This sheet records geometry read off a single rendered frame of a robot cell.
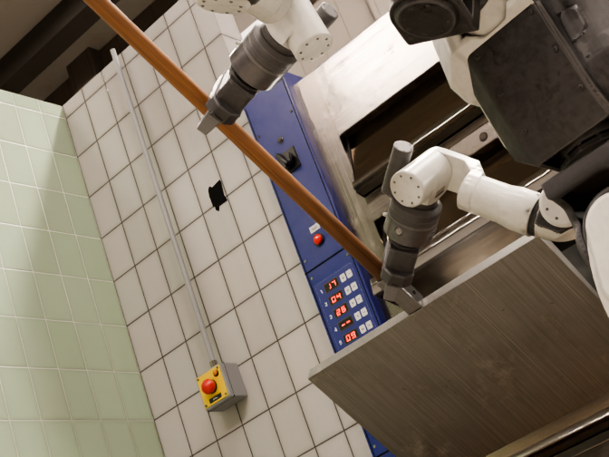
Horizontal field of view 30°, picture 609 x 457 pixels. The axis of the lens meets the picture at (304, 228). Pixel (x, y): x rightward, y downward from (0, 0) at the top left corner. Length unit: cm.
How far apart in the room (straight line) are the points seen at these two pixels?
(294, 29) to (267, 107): 134
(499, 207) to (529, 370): 42
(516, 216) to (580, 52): 39
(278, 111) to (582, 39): 164
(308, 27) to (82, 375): 166
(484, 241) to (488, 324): 51
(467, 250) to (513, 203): 75
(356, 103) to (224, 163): 47
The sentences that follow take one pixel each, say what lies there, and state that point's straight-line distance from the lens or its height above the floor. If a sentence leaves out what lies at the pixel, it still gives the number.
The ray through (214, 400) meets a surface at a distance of 304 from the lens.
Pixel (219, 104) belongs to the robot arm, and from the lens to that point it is 184.
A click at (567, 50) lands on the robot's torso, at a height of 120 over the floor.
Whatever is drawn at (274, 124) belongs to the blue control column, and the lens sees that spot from 307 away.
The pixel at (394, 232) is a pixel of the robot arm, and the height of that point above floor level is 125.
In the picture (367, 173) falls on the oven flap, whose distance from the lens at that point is 283.
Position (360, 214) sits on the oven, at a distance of 288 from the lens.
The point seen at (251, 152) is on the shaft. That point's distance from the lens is 193.
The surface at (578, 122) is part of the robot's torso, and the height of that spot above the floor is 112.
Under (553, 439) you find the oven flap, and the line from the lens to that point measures 252.
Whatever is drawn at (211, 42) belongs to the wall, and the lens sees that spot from 334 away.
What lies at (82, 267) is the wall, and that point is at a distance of 341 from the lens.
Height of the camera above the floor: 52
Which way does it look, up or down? 24 degrees up
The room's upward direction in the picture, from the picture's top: 21 degrees counter-clockwise
